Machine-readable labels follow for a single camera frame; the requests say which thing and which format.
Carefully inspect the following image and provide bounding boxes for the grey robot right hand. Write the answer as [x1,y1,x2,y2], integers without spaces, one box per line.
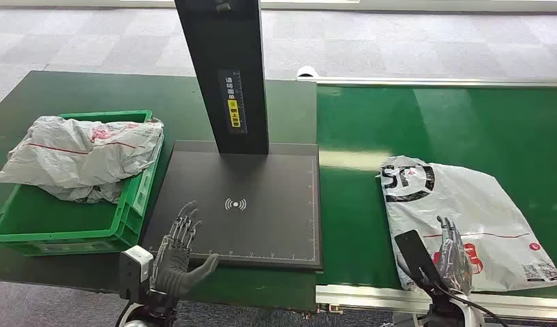
[433,215,473,297]

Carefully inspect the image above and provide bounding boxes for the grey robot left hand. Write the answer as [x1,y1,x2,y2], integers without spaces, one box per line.
[149,200,220,298]

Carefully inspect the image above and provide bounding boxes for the white courier bag black logo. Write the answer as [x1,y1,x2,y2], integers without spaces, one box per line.
[376,155,557,292]

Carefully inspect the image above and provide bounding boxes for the black inbound scanner machine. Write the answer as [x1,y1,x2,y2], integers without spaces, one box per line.
[140,0,325,272]

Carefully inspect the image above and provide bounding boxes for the green conveyor belt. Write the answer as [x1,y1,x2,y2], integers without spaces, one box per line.
[316,84,557,299]

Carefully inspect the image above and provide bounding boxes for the green plastic crate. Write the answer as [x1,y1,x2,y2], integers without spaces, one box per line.
[0,109,165,258]

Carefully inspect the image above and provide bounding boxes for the crumpled white courier bag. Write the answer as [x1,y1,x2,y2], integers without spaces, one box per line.
[0,115,165,204]

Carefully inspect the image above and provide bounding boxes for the yellow black warning sticker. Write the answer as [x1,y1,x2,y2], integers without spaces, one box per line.
[227,99,242,129]

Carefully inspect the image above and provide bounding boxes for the dark right wrist camera box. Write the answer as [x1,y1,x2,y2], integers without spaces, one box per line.
[394,229,443,288]

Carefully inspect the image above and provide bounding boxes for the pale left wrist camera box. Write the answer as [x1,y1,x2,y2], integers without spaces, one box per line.
[119,245,155,302]

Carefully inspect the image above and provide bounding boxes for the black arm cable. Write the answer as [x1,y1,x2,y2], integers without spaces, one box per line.
[434,281,509,327]

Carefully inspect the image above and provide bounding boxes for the silver conveyor side rail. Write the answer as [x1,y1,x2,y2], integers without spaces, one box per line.
[297,76,557,88]
[315,284,557,322]

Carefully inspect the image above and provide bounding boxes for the small metal mounting bracket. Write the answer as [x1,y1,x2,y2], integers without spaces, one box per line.
[316,303,345,316]

